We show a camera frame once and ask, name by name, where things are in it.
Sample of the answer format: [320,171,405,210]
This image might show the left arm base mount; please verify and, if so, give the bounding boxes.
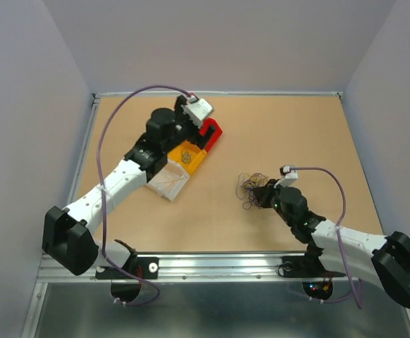
[96,239,161,307]

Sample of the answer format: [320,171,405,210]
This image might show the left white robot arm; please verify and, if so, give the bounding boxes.
[42,95,216,275]

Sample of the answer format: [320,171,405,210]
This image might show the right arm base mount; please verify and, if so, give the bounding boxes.
[278,245,334,302]

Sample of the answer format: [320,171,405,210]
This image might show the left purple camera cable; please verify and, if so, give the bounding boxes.
[96,84,195,307]

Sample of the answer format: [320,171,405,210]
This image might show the purple camera cable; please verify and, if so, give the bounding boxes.
[296,166,364,310]
[96,84,195,307]

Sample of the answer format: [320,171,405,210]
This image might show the yellow wire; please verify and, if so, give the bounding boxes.
[155,174,187,189]

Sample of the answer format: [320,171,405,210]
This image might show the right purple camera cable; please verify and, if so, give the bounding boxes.
[296,166,364,310]

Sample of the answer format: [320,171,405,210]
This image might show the white plastic bin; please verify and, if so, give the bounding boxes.
[146,159,190,201]

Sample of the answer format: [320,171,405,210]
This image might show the red plastic bin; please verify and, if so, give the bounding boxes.
[199,118,223,153]

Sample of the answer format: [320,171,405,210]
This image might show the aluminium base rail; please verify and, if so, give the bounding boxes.
[35,250,410,282]

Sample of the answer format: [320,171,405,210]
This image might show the yellow plastic bin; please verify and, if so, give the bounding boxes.
[168,141,208,175]

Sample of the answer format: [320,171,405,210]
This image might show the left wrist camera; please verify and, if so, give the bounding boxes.
[184,98,214,128]

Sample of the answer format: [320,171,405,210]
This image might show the wire bundle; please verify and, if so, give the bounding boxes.
[235,171,273,211]

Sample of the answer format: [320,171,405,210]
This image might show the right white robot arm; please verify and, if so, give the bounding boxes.
[252,180,410,309]

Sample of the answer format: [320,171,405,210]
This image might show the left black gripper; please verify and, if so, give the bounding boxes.
[163,96,216,154]

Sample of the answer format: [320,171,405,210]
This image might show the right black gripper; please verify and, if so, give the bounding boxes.
[253,178,294,227]

